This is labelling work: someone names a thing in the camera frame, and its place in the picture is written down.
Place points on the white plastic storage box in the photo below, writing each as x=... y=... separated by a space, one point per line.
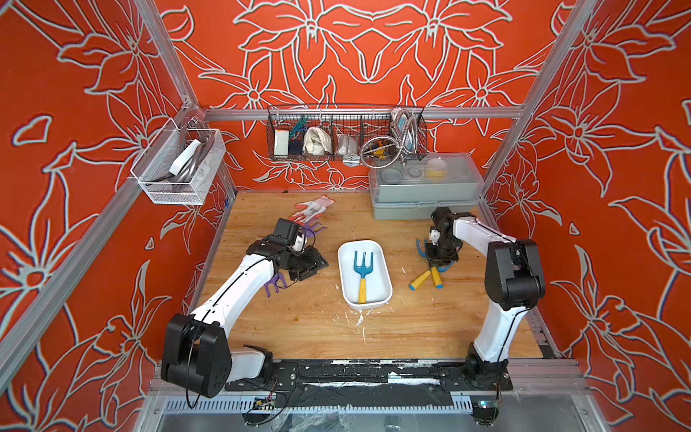
x=378 y=284

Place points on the grey plastic toolbox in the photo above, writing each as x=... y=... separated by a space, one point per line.
x=413 y=190

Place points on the white box in basket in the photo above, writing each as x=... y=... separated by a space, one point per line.
x=281 y=143

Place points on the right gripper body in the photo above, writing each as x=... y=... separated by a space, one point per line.
x=442 y=251

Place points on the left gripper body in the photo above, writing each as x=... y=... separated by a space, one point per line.
x=302 y=263

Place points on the black wire wall basket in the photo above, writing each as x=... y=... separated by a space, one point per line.
x=374 y=136

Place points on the white wire wall basket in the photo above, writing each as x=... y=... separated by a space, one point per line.
x=180 y=166

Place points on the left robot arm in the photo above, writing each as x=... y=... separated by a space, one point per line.
x=196 y=355

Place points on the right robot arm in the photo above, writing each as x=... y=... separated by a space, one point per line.
x=514 y=284

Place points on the white cloth in basket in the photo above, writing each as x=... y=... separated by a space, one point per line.
x=317 y=142

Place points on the blue claw rake yellow handle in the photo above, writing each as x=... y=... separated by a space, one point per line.
x=436 y=270

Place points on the white pink garden glove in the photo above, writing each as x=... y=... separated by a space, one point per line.
x=310 y=210

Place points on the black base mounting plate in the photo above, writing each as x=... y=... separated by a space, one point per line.
x=448 y=374

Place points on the purple rake pink handle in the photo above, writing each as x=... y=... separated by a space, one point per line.
x=275 y=285

